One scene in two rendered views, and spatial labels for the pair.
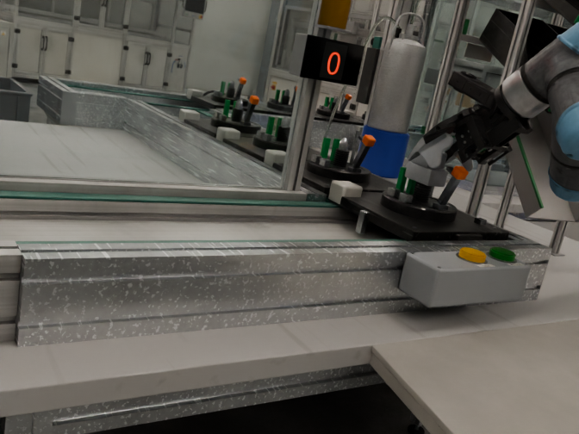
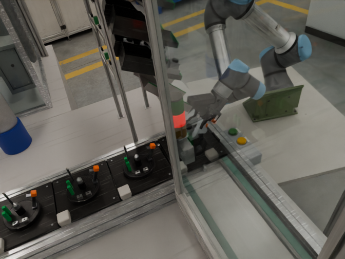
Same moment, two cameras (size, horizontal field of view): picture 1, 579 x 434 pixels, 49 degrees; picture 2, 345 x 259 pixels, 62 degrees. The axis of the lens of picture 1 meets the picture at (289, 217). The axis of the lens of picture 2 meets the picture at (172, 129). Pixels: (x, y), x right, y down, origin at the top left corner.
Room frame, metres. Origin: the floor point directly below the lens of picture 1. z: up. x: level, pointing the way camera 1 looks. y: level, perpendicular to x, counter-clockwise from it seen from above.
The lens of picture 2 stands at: (0.99, 0.66, 1.91)
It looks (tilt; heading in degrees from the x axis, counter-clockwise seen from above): 42 degrees down; 286
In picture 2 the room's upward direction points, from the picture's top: 9 degrees counter-clockwise
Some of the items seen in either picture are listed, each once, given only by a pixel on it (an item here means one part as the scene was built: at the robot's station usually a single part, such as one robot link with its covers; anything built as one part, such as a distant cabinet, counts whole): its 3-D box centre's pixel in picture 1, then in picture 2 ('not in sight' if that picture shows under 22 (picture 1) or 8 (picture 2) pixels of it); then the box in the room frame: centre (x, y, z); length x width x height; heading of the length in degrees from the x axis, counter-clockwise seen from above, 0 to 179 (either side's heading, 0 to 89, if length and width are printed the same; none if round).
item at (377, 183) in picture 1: (341, 155); (137, 160); (1.38, -0.08, 1.01); 0.24 x 0.24 x 0.13; 35
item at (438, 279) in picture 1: (466, 276); not in sight; (0.94, -0.28, 0.93); 0.21 x 0.07 x 0.06; 125
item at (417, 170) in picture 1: (425, 162); not in sight; (1.18, -0.22, 1.06); 0.08 x 0.04 x 0.07; 35
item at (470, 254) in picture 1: (471, 257); not in sight; (0.94, -0.28, 0.96); 0.04 x 0.04 x 0.02
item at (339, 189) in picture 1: (345, 193); not in sight; (1.19, -0.09, 0.97); 0.05 x 0.05 x 0.04; 35
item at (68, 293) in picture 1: (343, 275); not in sight; (0.89, -0.09, 0.91); 0.89 x 0.06 x 0.11; 125
